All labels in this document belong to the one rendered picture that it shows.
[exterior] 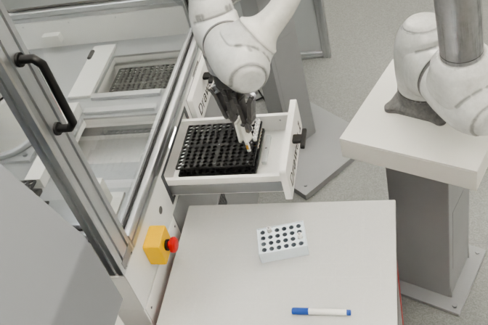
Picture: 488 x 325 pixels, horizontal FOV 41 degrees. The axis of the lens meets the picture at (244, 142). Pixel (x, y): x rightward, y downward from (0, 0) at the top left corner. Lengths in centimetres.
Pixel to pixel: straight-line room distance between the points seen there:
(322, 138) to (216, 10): 170
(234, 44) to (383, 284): 68
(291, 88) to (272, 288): 135
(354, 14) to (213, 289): 250
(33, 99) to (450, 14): 89
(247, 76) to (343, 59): 227
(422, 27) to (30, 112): 100
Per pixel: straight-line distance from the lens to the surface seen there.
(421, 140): 183
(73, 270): 84
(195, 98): 200
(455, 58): 158
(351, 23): 382
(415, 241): 229
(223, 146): 182
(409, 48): 175
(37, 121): 125
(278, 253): 167
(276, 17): 134
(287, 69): 276
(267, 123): 190
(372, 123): 189
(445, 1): 150
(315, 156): 296
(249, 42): 131
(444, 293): 247
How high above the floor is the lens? 210
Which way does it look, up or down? 41 degrees down
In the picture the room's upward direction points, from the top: 17 degrees counter-clockwise
